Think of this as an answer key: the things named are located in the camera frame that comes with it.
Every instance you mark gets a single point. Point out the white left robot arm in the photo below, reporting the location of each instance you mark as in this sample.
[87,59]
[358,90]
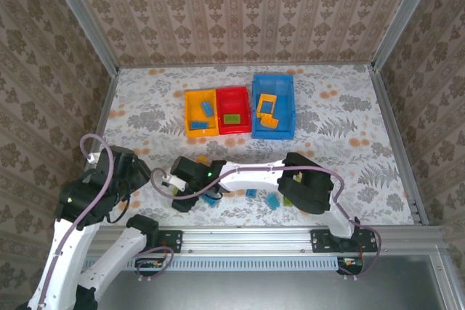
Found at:
[72,248]

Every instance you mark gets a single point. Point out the small blue lego brick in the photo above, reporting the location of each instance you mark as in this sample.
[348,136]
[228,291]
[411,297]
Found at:
[250,193]

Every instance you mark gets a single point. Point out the yellow plastic bin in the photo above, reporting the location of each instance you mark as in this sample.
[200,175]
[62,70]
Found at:
[194,106]

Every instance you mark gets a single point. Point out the yellow lego brick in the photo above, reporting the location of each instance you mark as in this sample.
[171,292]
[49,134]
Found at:
[269,122]
[202,160]

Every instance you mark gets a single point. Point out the red plastic bin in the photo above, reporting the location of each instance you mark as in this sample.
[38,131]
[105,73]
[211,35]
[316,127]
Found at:
[232,103]

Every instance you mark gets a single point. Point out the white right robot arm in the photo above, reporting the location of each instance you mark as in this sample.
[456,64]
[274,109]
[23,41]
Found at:
[250,177]

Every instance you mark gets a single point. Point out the light blue lego brick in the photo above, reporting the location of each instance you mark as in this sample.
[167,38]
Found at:
[273,202]
[212,201]

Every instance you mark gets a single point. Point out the blue plastic bin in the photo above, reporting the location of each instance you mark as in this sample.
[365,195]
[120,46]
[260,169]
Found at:
[283,106]

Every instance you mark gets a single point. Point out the aluminium frame post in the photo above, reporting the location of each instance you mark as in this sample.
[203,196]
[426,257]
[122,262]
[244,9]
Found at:
[402,16]

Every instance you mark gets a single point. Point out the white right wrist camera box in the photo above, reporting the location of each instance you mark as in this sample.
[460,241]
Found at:
[176,180]

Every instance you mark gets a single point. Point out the floral tablecloth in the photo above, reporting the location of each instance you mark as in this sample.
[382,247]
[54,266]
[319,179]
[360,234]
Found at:
[327,125]

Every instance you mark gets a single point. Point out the aluminium frame rail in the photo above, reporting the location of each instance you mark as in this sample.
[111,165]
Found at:
[448,288]
[102,114]
[397,143]

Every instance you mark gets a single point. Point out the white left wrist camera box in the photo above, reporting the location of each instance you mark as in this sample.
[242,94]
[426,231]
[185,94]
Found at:
[93,158]

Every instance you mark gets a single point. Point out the green lego brick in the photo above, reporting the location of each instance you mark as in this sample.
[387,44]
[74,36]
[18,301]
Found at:
[231,118]
[298,176]
[287,201]

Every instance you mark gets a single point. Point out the yellow lego window frame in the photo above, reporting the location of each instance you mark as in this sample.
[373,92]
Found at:
[259,106]

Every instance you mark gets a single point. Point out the long aluminium base rail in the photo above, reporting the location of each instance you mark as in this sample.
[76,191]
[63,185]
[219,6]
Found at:
[247,241]

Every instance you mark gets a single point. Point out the grey metal panel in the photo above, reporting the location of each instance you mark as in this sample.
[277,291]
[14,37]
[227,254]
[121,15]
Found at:
[254,292]

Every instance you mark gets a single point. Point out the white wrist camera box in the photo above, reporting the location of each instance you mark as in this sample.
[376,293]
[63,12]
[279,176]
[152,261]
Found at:
[93,158]
[176,180]

